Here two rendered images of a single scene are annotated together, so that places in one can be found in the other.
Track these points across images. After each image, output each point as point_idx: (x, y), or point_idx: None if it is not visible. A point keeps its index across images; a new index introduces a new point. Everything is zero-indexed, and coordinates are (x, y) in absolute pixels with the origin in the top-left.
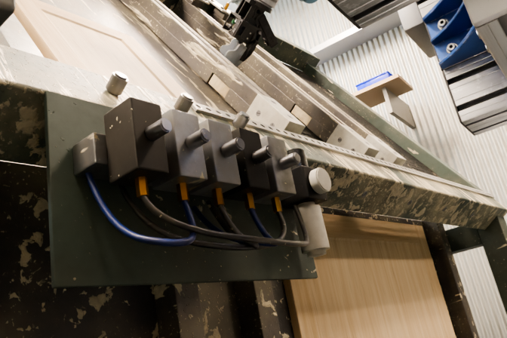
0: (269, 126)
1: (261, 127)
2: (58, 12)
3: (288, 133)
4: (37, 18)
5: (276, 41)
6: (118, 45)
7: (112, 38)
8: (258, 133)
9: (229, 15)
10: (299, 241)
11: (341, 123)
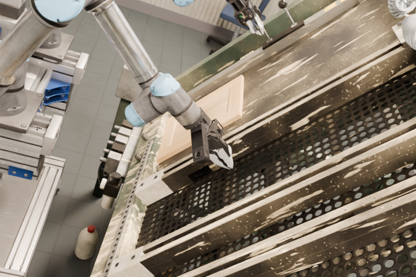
0: (140, 174)
1: (138, 169)
2: (233, 90)
3: (135, 185)
4: (216, 92)
5: (193, 159)
6: (218, 114)
7: (226, 110)
8: (137, 168)
9: (217, 121)
10: (98, 175)
11: (145, 254)
